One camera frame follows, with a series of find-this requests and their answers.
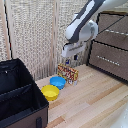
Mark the brown drawer cabinet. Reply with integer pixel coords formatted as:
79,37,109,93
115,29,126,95
86,9,128,83

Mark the blue bowl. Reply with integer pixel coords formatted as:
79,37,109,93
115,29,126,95
49,75,67,91

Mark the black fabric storage box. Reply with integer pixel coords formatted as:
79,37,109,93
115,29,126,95
0,58,50,128

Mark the woven bamboo screen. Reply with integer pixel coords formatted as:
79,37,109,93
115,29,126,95
0,0,102,82

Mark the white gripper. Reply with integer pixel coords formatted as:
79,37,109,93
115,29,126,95
61,41,86,66

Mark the yellow bowl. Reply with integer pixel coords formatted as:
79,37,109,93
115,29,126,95
40,84,61,102

